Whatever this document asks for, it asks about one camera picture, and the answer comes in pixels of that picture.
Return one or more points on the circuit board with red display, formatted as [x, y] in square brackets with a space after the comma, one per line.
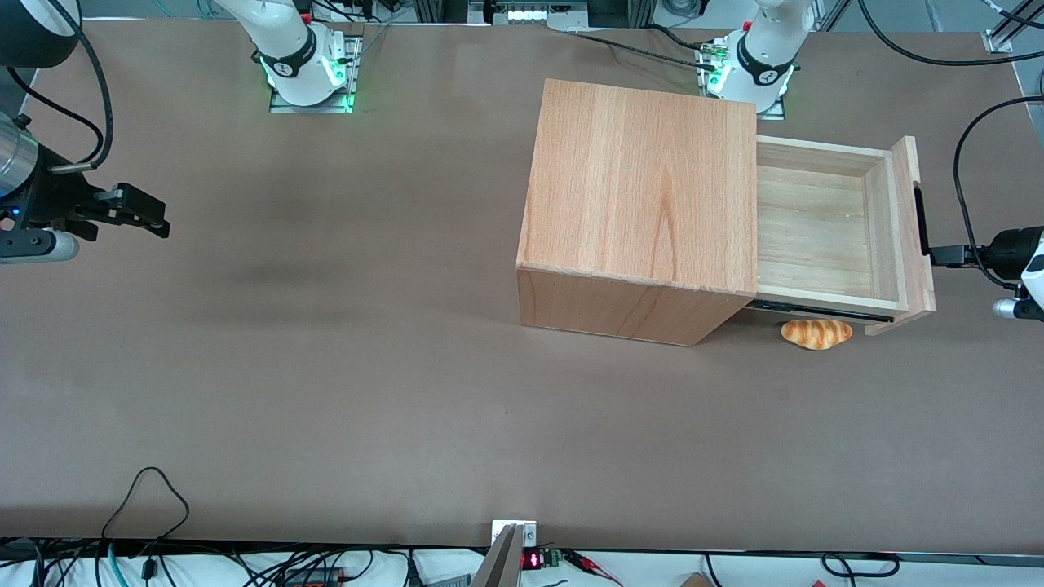
[534, 560]

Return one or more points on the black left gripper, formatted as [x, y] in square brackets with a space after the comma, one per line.
[1010, 247]

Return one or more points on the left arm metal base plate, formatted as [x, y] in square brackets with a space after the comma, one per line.
[775, 110]

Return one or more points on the tan wooden post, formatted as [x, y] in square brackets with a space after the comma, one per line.
[499, 562]

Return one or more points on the orange and black device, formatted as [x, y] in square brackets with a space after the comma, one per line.
[314, 577]

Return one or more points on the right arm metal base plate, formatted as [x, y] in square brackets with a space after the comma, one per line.
[352, 65]

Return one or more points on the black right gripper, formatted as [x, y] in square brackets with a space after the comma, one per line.
[50, 200]

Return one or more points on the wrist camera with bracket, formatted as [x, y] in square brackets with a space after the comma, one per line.
[57, 246]
[1007, 308]

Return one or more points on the black drawer slide rail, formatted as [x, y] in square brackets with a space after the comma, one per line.
[816, 310]

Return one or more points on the silver metal bracket plate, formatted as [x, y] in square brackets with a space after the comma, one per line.
[530, 534]

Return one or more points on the red and black clip leads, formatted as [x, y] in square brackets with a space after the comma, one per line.
[591, 567]

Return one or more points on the wooden drawer cabinet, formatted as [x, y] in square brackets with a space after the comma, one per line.
[636, 187]

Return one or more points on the toy bread roll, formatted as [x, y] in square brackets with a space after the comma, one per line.
[816, 333]

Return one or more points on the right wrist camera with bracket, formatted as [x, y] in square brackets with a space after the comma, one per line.
[57, 246]

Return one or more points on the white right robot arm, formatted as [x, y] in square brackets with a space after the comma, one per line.
[289, 41]

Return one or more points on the aluminium frame profile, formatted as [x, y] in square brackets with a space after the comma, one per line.
[1011, 37]

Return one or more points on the white power strip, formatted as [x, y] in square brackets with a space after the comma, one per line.
[534, 12]

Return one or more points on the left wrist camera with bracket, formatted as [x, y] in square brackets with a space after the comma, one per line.
[1007, 308]

